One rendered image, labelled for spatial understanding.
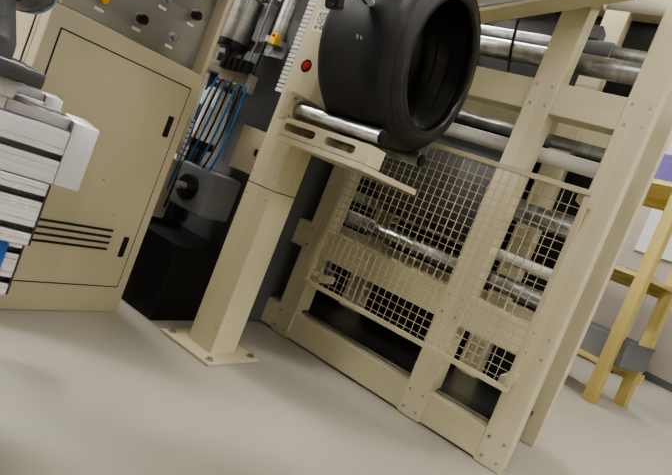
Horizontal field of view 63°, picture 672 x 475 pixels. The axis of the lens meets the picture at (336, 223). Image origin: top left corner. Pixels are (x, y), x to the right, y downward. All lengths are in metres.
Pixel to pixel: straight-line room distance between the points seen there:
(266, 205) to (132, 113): 0.52
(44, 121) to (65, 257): 1.16
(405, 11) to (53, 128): 1.06
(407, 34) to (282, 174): 0.64
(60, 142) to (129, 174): 1.15
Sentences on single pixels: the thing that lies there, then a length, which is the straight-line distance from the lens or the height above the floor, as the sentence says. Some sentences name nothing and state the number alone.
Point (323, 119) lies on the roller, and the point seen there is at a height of 0.89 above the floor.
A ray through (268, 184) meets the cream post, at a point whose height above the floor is 0.63.
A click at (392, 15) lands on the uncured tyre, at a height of 1.20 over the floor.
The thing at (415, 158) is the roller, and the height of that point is 0.90.
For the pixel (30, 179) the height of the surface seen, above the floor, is 0.58.
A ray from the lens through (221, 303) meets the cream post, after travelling 2.00.
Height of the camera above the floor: 0.73
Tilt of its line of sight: 4 degrees down
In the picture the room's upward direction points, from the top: 22 degrees clockwise
